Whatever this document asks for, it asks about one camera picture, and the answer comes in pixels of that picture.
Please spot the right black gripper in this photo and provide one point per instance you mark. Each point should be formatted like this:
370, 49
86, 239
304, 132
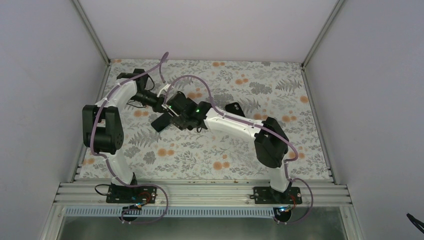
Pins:
179, 122

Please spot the phone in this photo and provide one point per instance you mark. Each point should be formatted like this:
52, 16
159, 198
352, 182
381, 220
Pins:
163, 122

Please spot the black phone case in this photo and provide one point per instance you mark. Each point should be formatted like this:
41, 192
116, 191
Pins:
234, 108

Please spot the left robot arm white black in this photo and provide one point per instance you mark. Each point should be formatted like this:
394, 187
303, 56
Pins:
102, 127

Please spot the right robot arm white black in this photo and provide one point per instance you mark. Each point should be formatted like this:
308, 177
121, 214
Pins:
270, 142

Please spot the floral patterned table mat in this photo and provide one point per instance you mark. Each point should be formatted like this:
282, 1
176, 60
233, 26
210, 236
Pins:
263, 89

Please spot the black object at edge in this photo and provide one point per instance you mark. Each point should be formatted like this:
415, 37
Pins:
416, 222

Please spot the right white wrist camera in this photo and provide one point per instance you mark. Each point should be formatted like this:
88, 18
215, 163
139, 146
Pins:
167, 109

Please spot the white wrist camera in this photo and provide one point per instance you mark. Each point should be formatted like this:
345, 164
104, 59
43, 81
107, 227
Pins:
167, 109
164, 91

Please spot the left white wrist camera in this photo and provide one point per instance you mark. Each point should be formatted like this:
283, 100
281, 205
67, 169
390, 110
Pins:
164, 91

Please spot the white slotted cable duct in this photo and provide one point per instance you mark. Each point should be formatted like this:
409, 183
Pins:
173, 211

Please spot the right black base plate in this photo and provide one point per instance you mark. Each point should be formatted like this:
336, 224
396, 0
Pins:
267, 195

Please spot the aluminium mounting rail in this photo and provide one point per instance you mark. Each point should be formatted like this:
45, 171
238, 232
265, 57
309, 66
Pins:
212, 193

